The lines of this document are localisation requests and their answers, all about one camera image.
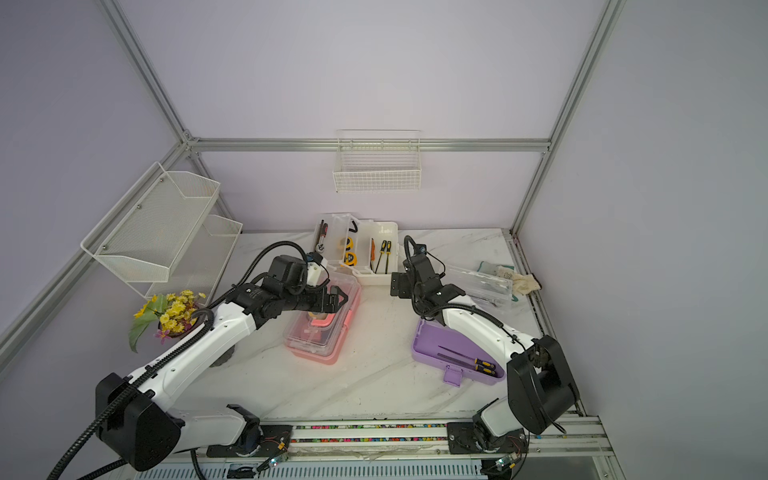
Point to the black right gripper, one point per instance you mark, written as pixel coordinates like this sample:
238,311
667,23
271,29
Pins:
403,281

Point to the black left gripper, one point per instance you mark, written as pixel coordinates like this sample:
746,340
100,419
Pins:
321,304

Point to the pink clear-lid toolbox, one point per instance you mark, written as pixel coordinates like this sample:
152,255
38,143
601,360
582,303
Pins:
321,339

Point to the white plastic toolbox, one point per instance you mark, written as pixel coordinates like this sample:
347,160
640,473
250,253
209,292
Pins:
339,223

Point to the purple clear-lid toolbox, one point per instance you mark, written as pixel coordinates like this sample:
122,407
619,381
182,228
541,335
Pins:
451,352

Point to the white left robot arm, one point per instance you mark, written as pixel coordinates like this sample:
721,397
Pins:
137,417

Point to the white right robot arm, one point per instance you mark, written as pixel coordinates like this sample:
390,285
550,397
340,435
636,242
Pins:
539,382

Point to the yellow black screwdriver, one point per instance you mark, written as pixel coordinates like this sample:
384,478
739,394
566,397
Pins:
379,260
388,255

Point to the yellow black tape measure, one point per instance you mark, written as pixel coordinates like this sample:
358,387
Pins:
350,257

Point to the white dotted green-cuffed glove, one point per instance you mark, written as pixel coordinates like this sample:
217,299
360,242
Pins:
495,271

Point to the cream printed work glove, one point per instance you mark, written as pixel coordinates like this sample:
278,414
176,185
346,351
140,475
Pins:
521,284

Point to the yellow flowers in pot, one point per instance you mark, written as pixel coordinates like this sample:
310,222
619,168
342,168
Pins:
170,314

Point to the white mesh two-tier shelf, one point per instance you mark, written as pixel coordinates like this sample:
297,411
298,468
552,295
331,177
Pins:
164,235

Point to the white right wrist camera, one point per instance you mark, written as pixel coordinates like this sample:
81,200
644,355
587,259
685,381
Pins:
420,263

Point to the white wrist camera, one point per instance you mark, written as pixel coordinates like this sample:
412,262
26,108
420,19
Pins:
293,272
420,263

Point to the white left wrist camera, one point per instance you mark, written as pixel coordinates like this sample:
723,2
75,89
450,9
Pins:
293,272

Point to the white wire wall basket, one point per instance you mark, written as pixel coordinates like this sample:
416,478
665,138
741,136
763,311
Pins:
377,161

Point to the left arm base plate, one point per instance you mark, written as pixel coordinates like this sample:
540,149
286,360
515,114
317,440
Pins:
263,441

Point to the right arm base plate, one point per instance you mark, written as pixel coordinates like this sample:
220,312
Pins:
473,438

